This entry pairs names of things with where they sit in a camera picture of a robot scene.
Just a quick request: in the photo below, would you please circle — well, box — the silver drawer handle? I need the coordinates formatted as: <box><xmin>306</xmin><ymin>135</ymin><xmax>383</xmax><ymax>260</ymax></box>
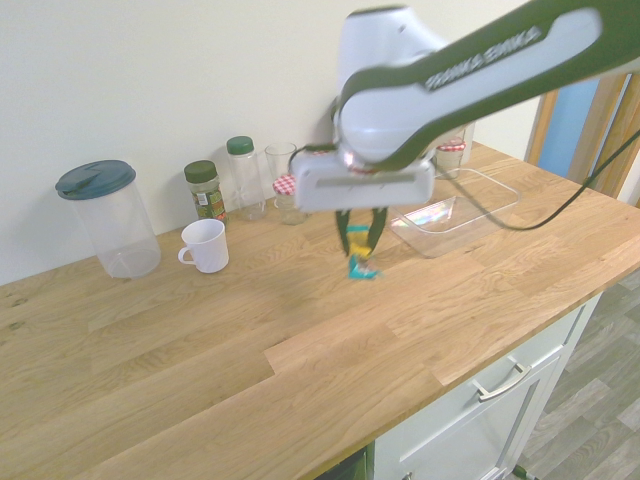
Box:
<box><xmin>471</xmin><ymin>362</ymin><xmax>533</xmax><ymax>403</ymax></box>

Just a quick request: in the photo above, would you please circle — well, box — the white kitchen cabinet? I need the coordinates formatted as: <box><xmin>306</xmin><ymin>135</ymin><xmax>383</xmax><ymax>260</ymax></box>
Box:
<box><xmin>372</xmin><ymin>292</ymin><xmax>604</xmax><ymax>480</ymax></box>

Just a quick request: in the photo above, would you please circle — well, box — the herb jar with dark lid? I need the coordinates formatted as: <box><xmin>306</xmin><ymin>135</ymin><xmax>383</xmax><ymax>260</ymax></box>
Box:
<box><xmin>182</xmin><ymin>159</ymin><xmax>231</xmax><ymax>227</ymax></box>

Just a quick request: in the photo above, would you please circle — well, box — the clear drinking glass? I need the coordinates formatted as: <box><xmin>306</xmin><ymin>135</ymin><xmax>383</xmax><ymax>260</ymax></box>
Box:
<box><xmin>264</xmin><ymin>142</ymin><xmax>299</xmax><ymax>202</ymax></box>

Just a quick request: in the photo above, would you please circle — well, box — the glass jar red gingham lid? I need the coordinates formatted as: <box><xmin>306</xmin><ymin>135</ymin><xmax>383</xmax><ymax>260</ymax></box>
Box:
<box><xmin>433</xmin><ymin>139</ymin><xmax>468</xmax><ymax>181</ymax></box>
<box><xmin>271</xmin><ymin>173</ymin><xmax>308</xmax><ymax>227</ymax></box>

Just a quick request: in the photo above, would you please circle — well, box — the clear pitcher with blue lid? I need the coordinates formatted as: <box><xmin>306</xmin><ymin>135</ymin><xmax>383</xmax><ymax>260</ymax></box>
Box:
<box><xmin>54</xmin><ymin>159</ymin><xmax>163</xmax><ymax>280</ymax></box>

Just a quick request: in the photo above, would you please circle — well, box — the clear plastic rectangular container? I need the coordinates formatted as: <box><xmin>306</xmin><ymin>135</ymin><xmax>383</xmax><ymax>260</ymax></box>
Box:
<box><xmin>388</xmin><ymin>167</ymin><xmax>521</xmax><ymax>260</ymax></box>

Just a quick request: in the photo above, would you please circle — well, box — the tall clear green-capped bottle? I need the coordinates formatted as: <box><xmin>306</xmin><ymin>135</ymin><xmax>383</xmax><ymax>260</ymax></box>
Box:
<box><xmin>225</xmin><ymin>135</ymin><xmax>268</xmax><ymax>223</ymax></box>

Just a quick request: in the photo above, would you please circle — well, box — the wooden door frame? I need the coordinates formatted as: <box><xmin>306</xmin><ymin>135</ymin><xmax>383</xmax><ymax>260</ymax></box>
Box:
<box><xmin>523</xmin><ymin>72</ymin><xmax>640</xmax><ymax>207</ymax></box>

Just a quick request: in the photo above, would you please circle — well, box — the black cable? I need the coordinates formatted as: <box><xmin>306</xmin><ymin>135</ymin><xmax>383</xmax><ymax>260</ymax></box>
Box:
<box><xmin>435</xmin><ymin>130</ymin><xmax>640</xmax><ymax>233</ymax></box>

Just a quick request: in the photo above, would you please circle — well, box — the blue door panel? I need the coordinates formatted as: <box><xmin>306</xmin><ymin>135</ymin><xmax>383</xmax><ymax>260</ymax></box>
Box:
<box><xmin>536</xmin><ymin>78</ymin><xmax>601</xmax><ymax>180</ymax></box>

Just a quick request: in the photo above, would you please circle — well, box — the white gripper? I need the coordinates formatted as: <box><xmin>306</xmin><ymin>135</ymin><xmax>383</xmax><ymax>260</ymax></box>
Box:
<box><xmin>289</xmin><ymin>148</ymin><xmax>437</xmax><ymax>259</ymax></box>

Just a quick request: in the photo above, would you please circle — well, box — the white ceramic mug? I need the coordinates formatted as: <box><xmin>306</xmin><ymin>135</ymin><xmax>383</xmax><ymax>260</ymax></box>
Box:
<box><xmin>177</xmin><ymin>218</ymin><xmax>231</xmax><ymax>275</ymax></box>

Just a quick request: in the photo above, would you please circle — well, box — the teal yellow protein bar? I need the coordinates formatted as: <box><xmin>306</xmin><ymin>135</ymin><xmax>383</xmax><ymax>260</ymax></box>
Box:
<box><xmin>345</xmin><ymin>224</ymin><xmax>387</xmax><ymax>282</ymax></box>

